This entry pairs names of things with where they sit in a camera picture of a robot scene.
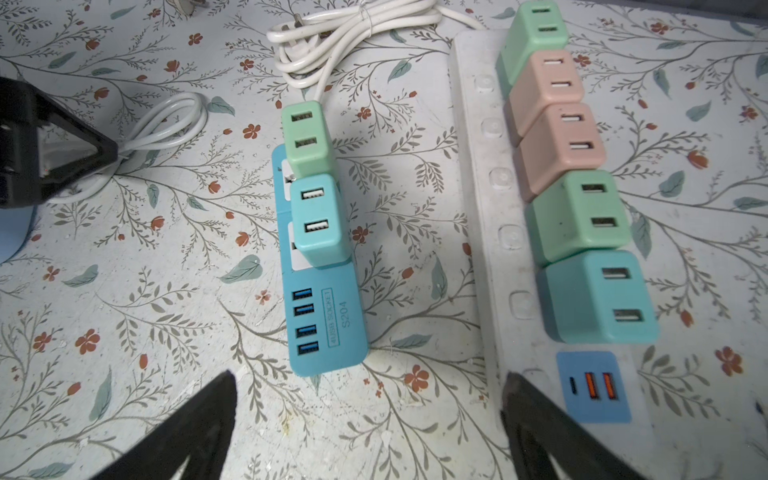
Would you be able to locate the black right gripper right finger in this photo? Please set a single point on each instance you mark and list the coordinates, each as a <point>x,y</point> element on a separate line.
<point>540,433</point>

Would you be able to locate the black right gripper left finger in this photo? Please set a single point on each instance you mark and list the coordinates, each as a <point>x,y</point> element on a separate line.
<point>192,443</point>

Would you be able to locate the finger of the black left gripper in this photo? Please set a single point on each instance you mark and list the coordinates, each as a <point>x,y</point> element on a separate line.
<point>44,148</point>

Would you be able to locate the white multicolour power strip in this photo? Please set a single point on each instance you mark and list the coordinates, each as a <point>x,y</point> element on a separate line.
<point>513,331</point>

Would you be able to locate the teal charger plug front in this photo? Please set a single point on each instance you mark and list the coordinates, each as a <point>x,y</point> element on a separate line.
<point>597,297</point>

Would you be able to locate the teal charger plug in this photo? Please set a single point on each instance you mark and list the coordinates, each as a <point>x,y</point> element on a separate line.
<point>319,221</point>
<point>597,297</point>

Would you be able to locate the teal tower power strip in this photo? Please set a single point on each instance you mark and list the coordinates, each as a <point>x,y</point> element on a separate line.
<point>325,324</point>

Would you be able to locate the green charger plug front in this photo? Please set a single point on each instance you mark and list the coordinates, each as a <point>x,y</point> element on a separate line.
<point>308,144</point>

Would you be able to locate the pink USB charger plug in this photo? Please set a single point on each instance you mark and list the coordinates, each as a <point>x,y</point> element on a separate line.
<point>548,77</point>

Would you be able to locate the green USB charger plug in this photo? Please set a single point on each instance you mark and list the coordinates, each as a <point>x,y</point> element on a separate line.
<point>537,25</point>

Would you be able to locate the light blue round socket hub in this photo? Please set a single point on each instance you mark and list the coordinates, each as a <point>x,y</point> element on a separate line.
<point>15,227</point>

